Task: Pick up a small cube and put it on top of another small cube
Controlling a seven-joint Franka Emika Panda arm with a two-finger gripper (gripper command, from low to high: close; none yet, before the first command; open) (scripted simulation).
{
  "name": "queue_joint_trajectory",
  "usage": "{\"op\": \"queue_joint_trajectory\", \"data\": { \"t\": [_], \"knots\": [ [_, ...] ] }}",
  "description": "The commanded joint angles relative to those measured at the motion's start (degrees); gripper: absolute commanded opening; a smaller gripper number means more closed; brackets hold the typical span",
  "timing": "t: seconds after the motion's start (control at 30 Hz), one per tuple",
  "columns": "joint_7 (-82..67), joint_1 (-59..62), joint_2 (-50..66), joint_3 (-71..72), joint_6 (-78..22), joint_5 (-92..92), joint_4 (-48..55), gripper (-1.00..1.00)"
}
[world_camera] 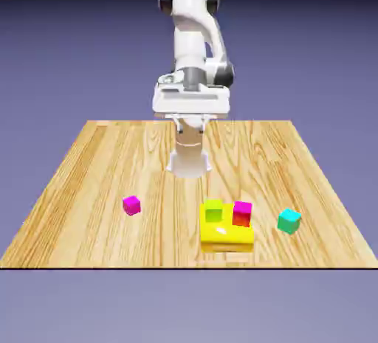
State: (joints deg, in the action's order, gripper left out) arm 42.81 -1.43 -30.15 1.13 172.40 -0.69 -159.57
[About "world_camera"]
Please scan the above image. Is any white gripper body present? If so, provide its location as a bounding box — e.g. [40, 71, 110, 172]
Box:
[151, 82, 232, 120]

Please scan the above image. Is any small green cube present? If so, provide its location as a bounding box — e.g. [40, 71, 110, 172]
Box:
[204, 198, 224, 224]

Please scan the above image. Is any small magenta cube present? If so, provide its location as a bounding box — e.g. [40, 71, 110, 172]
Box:
[122, 195, 142, 217]

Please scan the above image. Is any small red cube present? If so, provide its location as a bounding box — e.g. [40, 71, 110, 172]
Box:
[232, 200, 253, 228]

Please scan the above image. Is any small cyan cube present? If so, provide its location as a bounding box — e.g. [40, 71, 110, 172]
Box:
[276, 207, 303, 235]

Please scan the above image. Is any large yellow box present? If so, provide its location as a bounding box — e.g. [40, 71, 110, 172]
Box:
[199, 201, 255, 253]

